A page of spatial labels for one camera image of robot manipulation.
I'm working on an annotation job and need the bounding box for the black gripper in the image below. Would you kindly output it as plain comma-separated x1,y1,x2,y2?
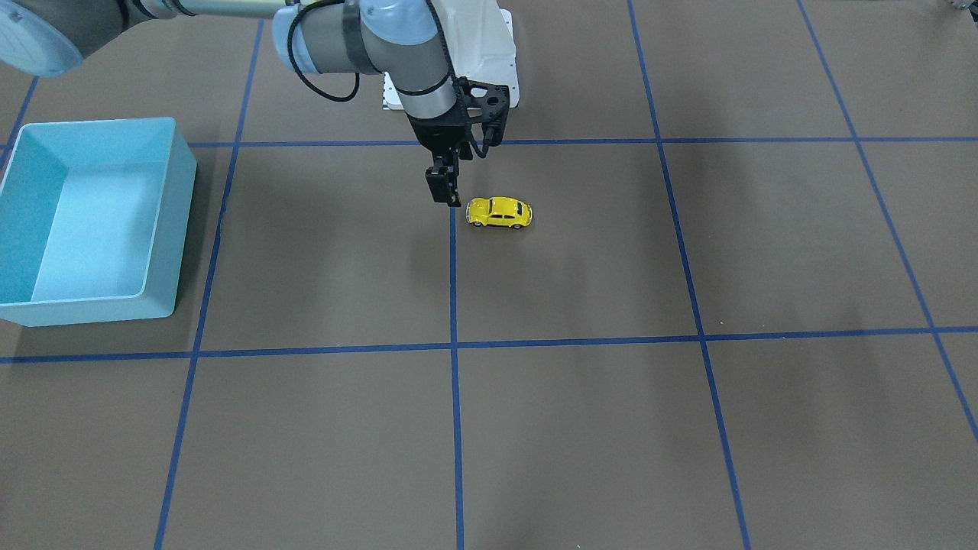
405,78,511,208

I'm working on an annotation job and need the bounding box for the yellow beetle toy car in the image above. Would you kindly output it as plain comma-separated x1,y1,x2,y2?
465,197,533,230

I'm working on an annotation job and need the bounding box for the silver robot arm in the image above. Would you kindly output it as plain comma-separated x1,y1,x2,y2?
2,1,520,208

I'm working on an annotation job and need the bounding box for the light blue plastic bin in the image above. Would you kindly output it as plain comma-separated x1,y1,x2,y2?
1,116,198,327

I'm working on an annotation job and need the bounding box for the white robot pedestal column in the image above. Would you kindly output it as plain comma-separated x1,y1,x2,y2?
361,1,520,108

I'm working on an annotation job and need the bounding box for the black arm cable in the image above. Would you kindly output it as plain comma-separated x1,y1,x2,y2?
287,8,361,102

